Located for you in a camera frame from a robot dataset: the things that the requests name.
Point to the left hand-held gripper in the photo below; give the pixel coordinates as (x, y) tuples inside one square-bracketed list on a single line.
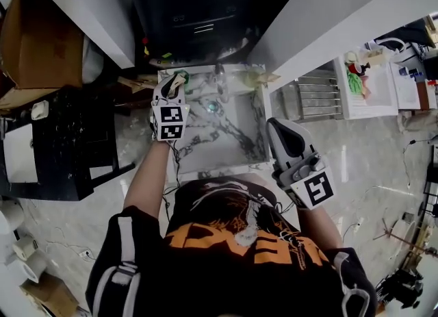
[(171, 120)]

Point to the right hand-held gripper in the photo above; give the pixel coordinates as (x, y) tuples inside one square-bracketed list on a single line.
[(318, 189)]

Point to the green cup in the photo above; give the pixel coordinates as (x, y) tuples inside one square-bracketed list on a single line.
[(187, 76)]

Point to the person's right forearm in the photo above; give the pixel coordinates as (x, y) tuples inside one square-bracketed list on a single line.
[(318, 230)]

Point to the person's left forearm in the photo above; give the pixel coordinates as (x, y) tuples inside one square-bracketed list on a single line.
[(147, 178)]

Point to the translucent plastic cup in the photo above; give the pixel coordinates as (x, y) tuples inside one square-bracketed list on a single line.
[(248, 79)]

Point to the red cup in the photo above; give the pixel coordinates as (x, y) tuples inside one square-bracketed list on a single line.
[(355, 68)]

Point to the chrome sink faucet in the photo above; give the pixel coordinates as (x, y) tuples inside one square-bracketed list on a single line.
[(219, 72)]

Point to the marble pattern sink basin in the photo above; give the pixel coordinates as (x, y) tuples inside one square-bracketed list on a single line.
[(222, 137)]

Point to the metal bar rack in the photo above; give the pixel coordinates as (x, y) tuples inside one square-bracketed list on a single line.
[(320, 98)]

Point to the pale plastic packet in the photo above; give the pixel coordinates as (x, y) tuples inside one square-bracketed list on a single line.
[(270, 77)]

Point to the wooden stand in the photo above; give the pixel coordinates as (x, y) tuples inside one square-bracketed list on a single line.
[(403, 238)]

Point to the green striped toy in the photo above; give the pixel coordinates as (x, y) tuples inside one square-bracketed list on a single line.
[(354, 83)]

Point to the black speckled table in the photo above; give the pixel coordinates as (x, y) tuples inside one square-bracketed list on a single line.
[(75, 137)]

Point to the white partition panel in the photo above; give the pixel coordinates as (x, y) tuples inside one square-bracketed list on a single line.
[(85, 7), (325, 18)]

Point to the person's black printed shirt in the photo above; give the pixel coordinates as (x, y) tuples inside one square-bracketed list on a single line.
[(222, 274)]

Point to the white soap dish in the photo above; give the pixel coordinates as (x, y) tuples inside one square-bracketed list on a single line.
[(39, 110)]

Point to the large cardboard box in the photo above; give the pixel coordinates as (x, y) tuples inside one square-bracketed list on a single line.
[(41, 45)]

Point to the translucent pump bottle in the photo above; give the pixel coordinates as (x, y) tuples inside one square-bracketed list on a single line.
[(376, 57)]

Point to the white curved faucet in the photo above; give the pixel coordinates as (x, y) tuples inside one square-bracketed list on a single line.
[(403, 52)]

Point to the white rectangular basin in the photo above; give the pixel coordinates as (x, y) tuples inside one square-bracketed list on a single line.
[(20, 154)]

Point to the black office chair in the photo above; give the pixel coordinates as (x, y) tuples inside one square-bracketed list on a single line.
[(417, 31)]

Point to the white power strip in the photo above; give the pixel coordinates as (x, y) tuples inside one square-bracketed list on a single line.
[(85, 254)]

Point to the white round bin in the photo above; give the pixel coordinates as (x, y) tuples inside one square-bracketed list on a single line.
[(12, 214)]

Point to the small white box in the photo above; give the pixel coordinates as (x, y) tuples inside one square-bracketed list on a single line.
[(25, 247)]

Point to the white cylinder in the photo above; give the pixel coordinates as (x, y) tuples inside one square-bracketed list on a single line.
[(32, 264)]

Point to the small cardboard box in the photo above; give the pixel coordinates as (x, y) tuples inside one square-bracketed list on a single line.
[(51, 295)]

